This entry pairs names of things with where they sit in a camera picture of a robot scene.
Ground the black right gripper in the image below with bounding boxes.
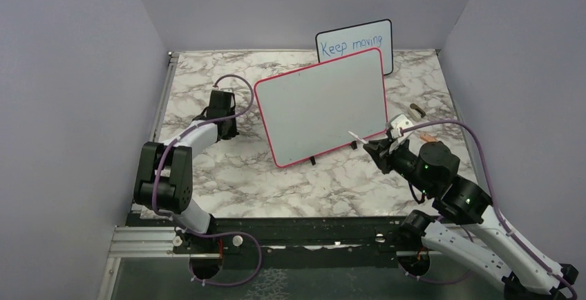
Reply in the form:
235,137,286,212
363,135,435,196

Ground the red capped white marker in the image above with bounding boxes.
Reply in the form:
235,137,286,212
348,131,369,144

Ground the red framed whiteboard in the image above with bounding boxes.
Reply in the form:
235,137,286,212
254,48,388,168

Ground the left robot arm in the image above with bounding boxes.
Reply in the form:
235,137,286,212
133,90,238,252

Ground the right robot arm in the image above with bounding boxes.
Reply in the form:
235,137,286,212
363,139,578,299

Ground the small whiteboard eraser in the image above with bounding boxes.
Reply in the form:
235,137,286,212
409,103,426,122

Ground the black framed written whiteboard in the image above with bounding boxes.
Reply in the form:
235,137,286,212
314,19,394,75

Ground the orange rubber piece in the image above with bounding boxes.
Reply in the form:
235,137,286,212
420,133,439,142

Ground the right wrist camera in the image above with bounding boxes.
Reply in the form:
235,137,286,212
386,113,414,144

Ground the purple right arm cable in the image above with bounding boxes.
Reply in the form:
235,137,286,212
398,119,578,300

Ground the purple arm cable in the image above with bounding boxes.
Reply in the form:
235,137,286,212
151,74,263,289
398,119,578,300

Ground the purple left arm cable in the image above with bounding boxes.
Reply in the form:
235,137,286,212
151,74,263,289

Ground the black aluminium base frame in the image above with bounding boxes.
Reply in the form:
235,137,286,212
98,214,511,299

